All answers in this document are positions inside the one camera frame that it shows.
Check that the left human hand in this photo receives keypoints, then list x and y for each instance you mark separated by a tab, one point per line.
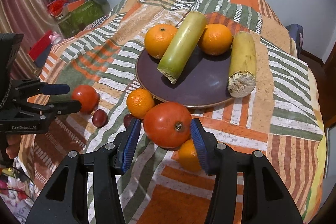
13	147

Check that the checkered quilt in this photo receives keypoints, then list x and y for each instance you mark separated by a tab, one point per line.
98	22

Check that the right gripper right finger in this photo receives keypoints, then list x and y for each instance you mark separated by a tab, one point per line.
265	198

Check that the dark red plum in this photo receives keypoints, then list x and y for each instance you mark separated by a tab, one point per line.
99	118
127	120

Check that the large orange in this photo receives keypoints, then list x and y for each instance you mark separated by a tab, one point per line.
158	38
216	39

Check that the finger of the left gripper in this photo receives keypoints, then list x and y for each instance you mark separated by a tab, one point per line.
52	108
23	89

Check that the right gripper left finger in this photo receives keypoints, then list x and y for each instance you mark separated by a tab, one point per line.
64	197

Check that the striped patchwork bed cover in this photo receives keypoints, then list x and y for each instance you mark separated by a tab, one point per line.
280	117

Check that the red box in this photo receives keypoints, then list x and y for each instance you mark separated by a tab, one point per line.
41	49

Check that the green cardboard box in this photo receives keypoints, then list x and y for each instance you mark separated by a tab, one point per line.
76	20

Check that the pink toy figure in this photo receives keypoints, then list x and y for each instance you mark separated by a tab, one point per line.
55	38

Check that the red tomato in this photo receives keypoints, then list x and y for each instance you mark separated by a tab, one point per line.
87	96
168	125

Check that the purple ceramic plate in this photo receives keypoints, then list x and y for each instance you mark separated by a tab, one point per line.
202	84

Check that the blue backpack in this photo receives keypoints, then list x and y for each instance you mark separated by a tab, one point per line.
296	38

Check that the striped brown curtain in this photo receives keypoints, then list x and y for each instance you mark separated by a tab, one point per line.
31	18

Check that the small mandarin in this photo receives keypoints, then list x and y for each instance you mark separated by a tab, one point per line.
188	158
139	102

